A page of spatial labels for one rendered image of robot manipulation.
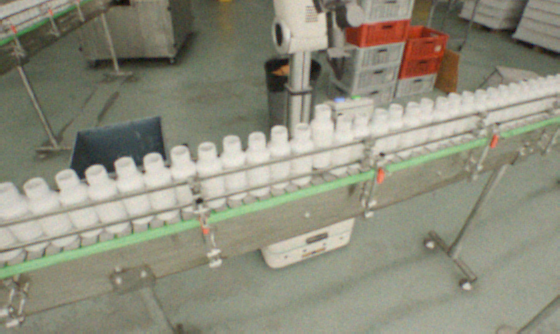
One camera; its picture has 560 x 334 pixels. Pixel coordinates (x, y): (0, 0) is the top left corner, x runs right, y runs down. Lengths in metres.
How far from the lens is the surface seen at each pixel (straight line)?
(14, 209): 0.79
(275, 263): 1.78
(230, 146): 0.72
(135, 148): 1.38
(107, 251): 0.82
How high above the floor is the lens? 1.58
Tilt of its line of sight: 37 degrees down
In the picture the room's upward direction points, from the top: 2 degrees clockwise
